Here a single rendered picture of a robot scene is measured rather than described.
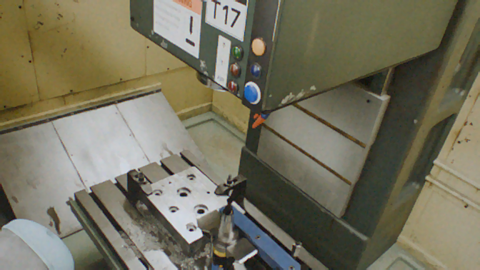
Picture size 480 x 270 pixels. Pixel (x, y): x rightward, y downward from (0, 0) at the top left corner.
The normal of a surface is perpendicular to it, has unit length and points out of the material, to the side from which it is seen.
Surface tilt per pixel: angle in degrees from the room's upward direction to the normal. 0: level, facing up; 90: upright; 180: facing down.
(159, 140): 24
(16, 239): 2
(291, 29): 90
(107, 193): 0
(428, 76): 90
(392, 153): 90
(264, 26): 90
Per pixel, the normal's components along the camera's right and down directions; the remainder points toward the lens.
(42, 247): 0.65, -0.59
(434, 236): -0.74, 0.29
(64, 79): 0.66, 0.48
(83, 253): 0.12, -0.83
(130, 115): 0.38, -0.56
